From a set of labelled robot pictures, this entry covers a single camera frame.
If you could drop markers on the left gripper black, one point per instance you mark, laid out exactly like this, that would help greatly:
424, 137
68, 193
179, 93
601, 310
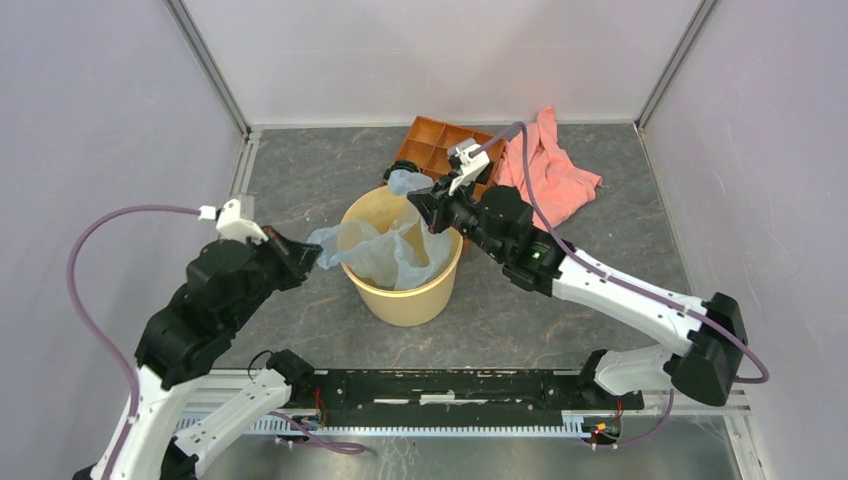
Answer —
298, 267

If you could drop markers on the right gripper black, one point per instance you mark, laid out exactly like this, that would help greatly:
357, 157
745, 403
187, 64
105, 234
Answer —
435, 207

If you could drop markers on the light blue plastic trash bag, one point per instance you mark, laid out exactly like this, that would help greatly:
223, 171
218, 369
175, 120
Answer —
382, 241

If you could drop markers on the tan cylindrical trash bin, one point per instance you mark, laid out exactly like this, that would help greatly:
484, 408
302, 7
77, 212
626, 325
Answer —
412, 307

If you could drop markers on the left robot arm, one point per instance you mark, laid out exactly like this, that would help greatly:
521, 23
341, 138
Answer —
225, 285

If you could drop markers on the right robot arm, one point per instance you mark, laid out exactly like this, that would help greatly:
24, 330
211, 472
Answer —
700, 343

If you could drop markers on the orange compartment tray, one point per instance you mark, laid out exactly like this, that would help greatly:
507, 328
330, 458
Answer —
425, 150

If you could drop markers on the pink cloth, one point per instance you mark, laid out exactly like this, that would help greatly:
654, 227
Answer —
560, 187

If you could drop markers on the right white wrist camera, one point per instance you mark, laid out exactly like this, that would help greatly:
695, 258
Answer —
469, 163

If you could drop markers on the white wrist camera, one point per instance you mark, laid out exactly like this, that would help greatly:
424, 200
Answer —
234, 220
469, 163

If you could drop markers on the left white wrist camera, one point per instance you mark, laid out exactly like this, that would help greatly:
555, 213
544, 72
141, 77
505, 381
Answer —
234, 220

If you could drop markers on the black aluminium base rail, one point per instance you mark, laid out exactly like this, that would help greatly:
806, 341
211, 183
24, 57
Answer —
333, 408

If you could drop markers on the left corner aluminium post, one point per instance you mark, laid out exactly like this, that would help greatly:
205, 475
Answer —
205, 59

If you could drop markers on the corner aluminium post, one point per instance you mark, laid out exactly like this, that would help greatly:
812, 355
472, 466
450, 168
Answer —
205, 59
693, 30

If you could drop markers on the right corner aluminium post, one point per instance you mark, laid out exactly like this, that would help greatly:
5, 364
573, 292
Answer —
693, 30

